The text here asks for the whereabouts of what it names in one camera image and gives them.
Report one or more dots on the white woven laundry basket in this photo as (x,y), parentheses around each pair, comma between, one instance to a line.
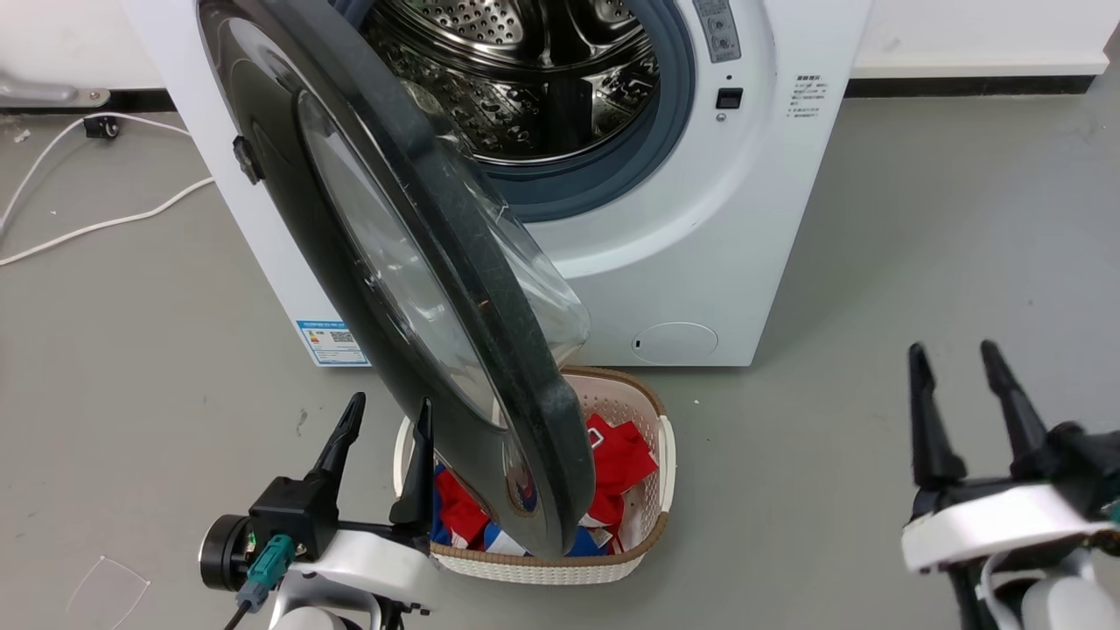
(643,525)

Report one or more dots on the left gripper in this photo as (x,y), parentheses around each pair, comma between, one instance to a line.
(367,560)

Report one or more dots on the red garment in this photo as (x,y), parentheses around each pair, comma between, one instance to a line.
(623,457)

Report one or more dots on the grey instruction label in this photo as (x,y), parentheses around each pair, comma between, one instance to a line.
(717,28)

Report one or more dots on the grey-blue rubber door gasket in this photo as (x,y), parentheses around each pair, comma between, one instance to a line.
(669,114)

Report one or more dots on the grey metal base foot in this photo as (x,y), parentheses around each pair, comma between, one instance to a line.
(44,90)

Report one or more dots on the blue garment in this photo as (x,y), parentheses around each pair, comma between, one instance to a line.
(584,545)

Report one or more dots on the blue energy label sticker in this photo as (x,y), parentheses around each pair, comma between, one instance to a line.
(332,343)

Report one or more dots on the perforated steel washer drum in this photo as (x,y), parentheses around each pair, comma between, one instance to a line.
(542,79)

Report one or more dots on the dark round washing machine door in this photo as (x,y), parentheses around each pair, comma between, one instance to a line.
(367,262)

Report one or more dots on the round white filter cover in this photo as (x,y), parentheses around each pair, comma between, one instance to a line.
(675,342)

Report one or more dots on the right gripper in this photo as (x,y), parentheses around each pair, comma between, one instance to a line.
(1006,521)

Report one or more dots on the white front-load washing machine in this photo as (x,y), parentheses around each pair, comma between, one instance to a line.
(744,219)

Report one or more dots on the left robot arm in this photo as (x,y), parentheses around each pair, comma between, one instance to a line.
(315,617)

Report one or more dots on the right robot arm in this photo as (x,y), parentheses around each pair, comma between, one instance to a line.
(1050,604)

